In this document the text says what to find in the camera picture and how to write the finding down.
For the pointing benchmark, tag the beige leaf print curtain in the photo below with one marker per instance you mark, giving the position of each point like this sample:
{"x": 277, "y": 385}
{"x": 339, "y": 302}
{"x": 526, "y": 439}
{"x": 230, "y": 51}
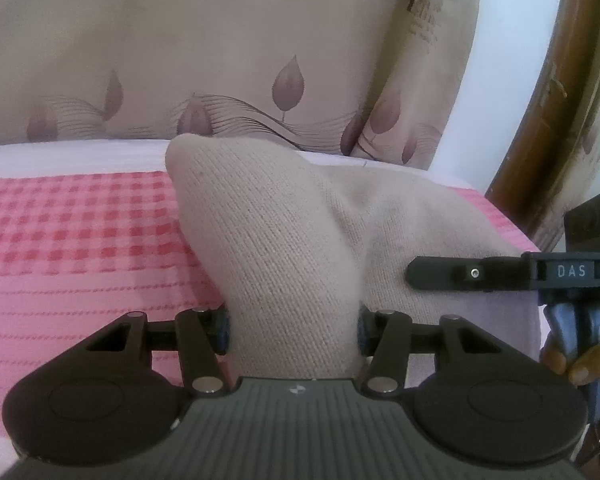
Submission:
{"x": 205, "y": 45}

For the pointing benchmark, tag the pink and white bed sheet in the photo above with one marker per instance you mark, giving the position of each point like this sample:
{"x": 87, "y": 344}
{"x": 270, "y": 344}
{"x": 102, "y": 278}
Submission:
{"x": 80, "y": 260}

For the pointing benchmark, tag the person's right hand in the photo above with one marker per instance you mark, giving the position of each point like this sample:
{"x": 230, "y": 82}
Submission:
{"x": 590, "y": 365}

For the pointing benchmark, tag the brown wooden frame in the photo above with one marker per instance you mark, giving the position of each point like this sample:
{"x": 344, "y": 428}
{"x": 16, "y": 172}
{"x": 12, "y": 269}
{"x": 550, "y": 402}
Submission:
{"x": 555, "y": 85}

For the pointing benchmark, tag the beige knit garment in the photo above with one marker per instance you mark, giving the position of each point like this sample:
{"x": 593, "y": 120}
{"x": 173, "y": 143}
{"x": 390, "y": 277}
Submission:
{"x": 300, "y": 260}

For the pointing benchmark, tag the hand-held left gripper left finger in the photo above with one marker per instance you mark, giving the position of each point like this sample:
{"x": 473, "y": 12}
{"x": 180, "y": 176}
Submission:
{"x": 222, "y": 332}

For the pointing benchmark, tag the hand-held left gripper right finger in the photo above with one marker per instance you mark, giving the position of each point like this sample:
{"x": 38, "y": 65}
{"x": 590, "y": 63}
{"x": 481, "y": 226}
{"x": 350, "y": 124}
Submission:
{"x": 364, "y": 332}

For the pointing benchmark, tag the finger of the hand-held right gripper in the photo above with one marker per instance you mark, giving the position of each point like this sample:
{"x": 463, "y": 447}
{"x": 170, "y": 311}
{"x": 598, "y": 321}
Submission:
{"x": 440, "y": 273}

